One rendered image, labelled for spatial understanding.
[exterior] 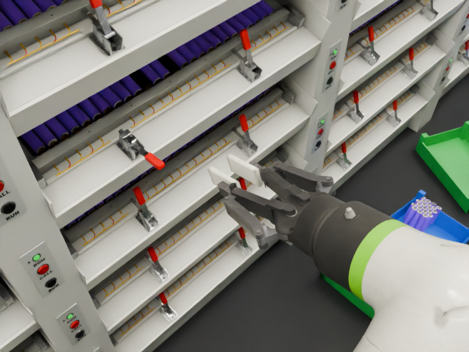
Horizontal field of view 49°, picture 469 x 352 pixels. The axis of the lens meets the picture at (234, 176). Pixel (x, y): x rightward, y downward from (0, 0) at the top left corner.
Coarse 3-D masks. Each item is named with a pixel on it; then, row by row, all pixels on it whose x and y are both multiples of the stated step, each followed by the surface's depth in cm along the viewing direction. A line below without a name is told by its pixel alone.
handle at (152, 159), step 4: (136, 140) 80; (132, 144) 80; (136, 144) 80; (136, 148) 80; (140, 148) 80; (140, 152) 79; (144, 152) 79; (148, 152) 79; (144, 156) 78; (148, 156) 78; (152, 156) 78; (148, 160) 78; (152, 160) 77; (156, 160) 77; (160, 160) 77; (152, 164) 78; (156, 164) 77; (160, 164) 77; (164, 164) 77; (160, 168) 77
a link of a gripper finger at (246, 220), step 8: (224, 200) 68; (232, 200) 68; (232, 208) 66; (240, 208) 66; (232, 216) 68; (240, 216) 65; (248, 216) 64; (240, 224) 67; (248, 224) 64; (256, 224) 63; (248, 232) 65; (256, 232) 62; (264, 232) 62; (264, 248) 62
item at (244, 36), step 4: (240, 32) 88; (244, 32) 88; (244, 36) 89; (244, 40) 89; (248, 40) 90; (244, 44) 89; (248, 44) 90; (244, 48) 90; (248, 48) 90; (248, 52) 91; (248, 56) 91; (248, 60) 91; (252, 60) 92; (248, 64) 92; (252, 64) 92
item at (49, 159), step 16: (272, 16) 99; (256, 32) 96; (224, 48) 93; (240, 48) 96; (192, 64) 90; (208, 64) 91; (176, 80) 87; (144, 96) 85; (160, 96) 87; (112, 112) 82; (128, 112) 83; (96, 128) 80; (112, 128) 83; (64, 144) 78; (80, 144) 79; (32, 160) 76; (48, 160) 76; (64, 160) 79; (80, 160) 79
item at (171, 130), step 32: (288, 0) 102; (320, 32) 100; (224, 64) 94; (288, 64) 98; (192, 96) 89; (224, 96) 91; (128, 128) 84; (160, 128) 85; (192, 128) 87; (96, 160) 80; (128, 160) 81; (64, 192) 77; (96, 192) 78; (64, 224) 78
